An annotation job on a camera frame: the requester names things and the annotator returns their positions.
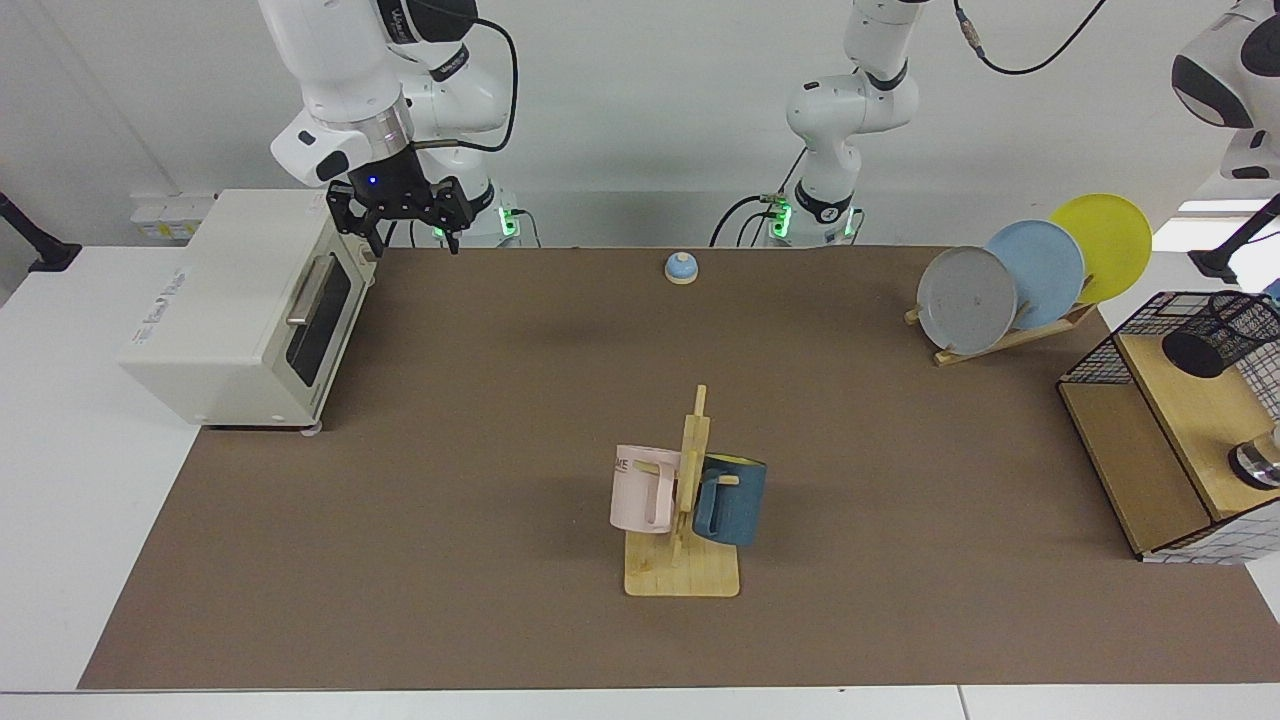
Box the black mesh pen holder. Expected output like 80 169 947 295
1161 291 1280 379

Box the pale toaster oven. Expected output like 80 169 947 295
115 188 379 433

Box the pink mug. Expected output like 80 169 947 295
609 444 683 536

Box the brown table cloth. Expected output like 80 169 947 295
78 247 1280 691

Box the dark blue mug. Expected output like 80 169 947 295
691 453 769 548

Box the wooden cup stand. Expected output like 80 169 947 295
624 384 742 599

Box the grey plate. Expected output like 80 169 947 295
916 246 1019 356

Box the wooden plate rack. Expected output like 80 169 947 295
904 300 1099 368

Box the light blue plate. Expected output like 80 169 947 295
985 220 1087 331

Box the yellow plate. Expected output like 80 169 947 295
1050 193 1154 305

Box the black camera stand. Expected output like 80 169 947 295
1188 193 1280 283
0 192 83 273

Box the wire basket with wooden floor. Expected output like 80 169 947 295
1058 290 1280 566

